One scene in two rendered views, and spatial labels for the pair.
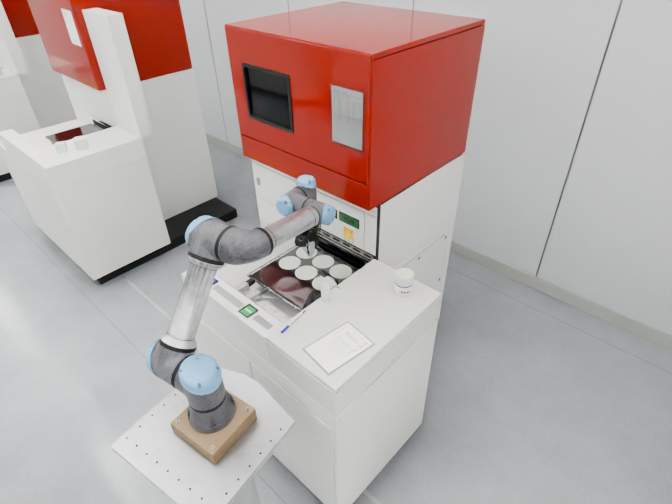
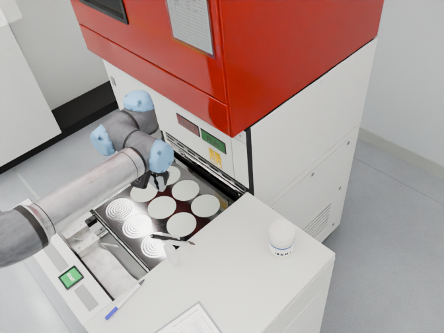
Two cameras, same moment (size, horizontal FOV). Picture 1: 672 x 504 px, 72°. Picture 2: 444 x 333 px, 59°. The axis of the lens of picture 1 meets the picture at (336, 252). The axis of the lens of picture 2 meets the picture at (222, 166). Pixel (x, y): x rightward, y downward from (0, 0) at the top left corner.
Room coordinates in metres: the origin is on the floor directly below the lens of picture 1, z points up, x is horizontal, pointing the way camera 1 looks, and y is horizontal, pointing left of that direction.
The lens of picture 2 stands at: (0.74, -0.21, 1.95)
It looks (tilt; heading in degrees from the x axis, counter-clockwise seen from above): 45 degrees down; 8
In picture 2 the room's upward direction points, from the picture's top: 7 degrees counter-clockwise
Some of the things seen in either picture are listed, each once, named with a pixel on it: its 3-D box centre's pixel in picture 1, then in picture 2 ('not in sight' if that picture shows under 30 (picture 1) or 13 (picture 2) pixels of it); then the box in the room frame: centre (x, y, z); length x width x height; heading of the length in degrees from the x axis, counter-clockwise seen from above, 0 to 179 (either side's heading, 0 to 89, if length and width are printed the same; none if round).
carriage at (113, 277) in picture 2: (263, 310); (102, 264); (1.39, 0.30, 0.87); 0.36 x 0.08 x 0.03; 46
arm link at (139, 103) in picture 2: (306, 190); (140, 113); (1.59, 0.11, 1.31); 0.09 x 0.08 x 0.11; 146
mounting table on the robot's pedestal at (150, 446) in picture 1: (213, 438); not in sight; (0.89, 0.43, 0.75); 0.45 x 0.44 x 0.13; 145
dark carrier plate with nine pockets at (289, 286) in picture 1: (306, 272); (162, 207); (1.59, 0.13, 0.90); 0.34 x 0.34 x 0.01; 46
